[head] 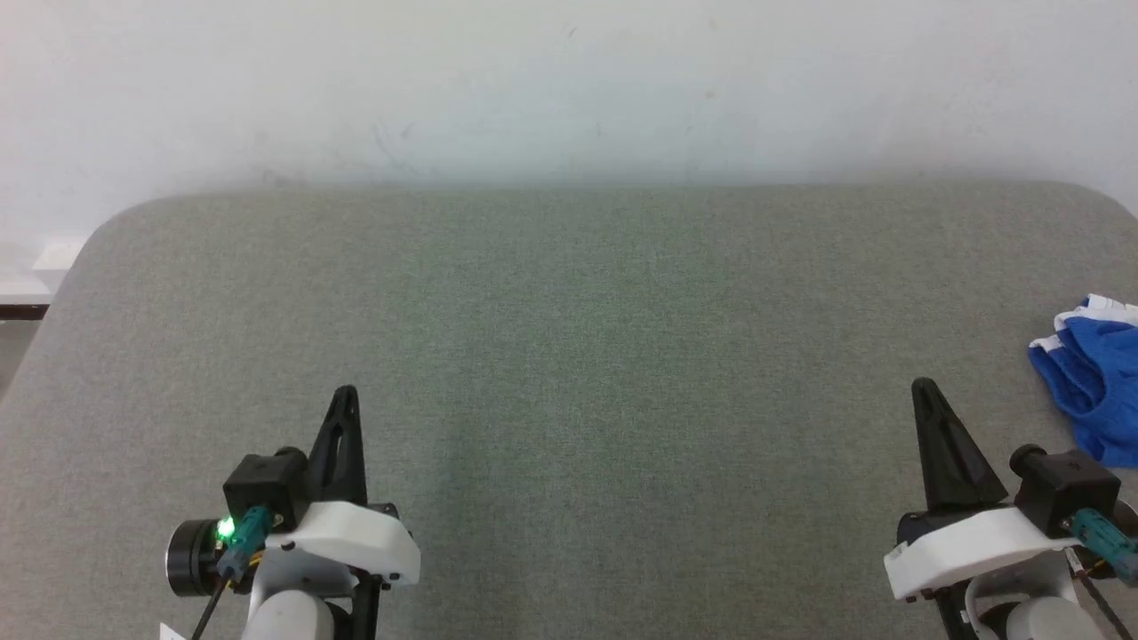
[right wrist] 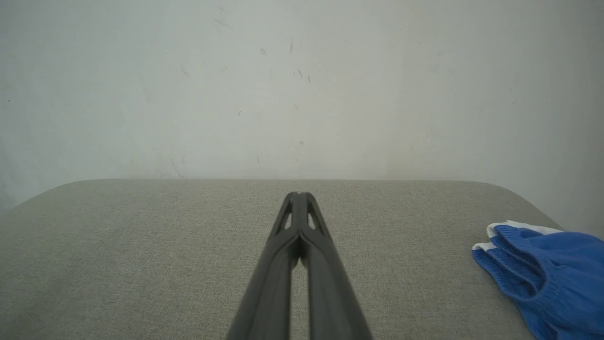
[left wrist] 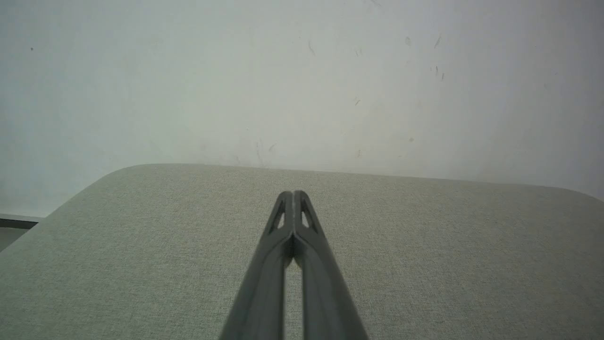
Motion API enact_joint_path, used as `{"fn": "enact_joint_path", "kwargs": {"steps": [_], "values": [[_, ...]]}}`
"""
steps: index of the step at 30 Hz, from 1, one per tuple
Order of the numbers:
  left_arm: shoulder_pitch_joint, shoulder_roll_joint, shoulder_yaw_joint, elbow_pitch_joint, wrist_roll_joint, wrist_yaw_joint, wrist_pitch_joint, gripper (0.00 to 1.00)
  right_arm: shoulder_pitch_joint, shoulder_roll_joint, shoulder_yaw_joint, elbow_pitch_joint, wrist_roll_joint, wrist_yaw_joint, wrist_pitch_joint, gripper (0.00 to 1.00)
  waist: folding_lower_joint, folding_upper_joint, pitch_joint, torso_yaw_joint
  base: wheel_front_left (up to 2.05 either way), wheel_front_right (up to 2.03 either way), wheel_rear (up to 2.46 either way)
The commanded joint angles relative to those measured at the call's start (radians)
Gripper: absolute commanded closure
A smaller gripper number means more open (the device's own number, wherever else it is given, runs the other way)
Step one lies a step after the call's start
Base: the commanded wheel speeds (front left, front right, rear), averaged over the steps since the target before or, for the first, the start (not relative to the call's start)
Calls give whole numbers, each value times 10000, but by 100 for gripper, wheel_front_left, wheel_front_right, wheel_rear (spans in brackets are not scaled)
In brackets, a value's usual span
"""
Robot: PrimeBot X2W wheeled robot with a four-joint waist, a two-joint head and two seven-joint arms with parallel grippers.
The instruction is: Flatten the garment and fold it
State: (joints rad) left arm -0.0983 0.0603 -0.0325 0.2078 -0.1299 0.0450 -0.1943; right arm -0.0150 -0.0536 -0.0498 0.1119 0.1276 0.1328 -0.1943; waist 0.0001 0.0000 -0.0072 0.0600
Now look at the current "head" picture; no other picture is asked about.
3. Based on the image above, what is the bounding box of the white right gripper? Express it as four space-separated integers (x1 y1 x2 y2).
884 377 1070 603

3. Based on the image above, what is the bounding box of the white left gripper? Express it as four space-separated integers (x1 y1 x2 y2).
258 384 421 588

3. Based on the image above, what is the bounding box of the blue garment with white trim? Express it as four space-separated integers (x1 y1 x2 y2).
1028 293 1138 470

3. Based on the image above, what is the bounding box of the grey fabric sofa cushion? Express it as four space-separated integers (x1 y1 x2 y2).
0 181 1138 640

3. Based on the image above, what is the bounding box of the teal cable connector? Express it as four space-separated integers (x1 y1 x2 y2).
215 506 273 584
1070 509 1138 585

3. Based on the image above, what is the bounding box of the thin black cable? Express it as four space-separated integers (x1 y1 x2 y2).
190 576 230 640
1071 556 1134 640

